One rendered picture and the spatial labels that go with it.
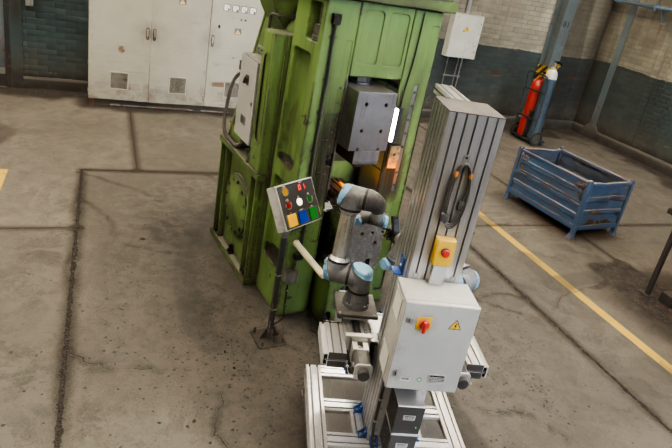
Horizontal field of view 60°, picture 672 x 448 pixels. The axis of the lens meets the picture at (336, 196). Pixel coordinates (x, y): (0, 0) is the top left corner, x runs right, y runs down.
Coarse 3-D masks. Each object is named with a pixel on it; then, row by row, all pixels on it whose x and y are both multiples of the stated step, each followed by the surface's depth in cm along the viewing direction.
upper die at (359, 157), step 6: (336, 150) 405; (342, 150) 398; (342, 156) 398; (348, 156) 391; (354, 156) 386; (360, 156) 388; (366, 156) 390; (372, 156) 392; (378, 156) 395; (354, 162) 388; (360, 162) 390; (366, 162) 392; (372, 162) 395
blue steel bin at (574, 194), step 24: (528, 168) 725; (552, 168) 692; (576, 168) 747; (600, 168) 713; (528, 192) 726; (552, 192) 690; (576, 192) 662; (600, 192) 659; (624, 192) 679; (552, 216) 691; (576, 216) 660; (600, 216) 678
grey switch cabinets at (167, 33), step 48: (96, 0) 767; (144, 0) 785; (192, 0) 807; (240, 0) 829; (96, 48) 792; (144, 48) 811; (192, 48) 834; (240, 48) 857; (96, 96) 817; (144, 96) 838; (192, 96) 863
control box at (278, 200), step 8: (288, 184) 356; (296, 184) 362; (304, 184) 367; (312, 184) 373; (272, 192) 350; (280, 192) 350; (288, 192) 355; (296, 192) 361; (304, 192) 366; (312, 192) 372; (272, 200) 351; (280, 200) 349; (288, 200) 354; (296, 200) 359; (304, 200) 365; (312, 200) 371; (272, 208) 353; (280, 208) 349; (296, 208) 359; (304, 208) 364; (280, 216) 350; (320, 216) 375; (280, 224) 351; (288, 224) 351; (304, 224) 362; (280, 232) 353
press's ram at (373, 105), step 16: (352, 96) 373; (368, 96) 371; (384, 96) 376; (352, 112) 374; (368, 112) 376; (384, 112) 382; (352, 128) 376; (368, 128) 381; (384, 128) 387; (352, 144) 381; (368, 144) 387; (384, 144) 393
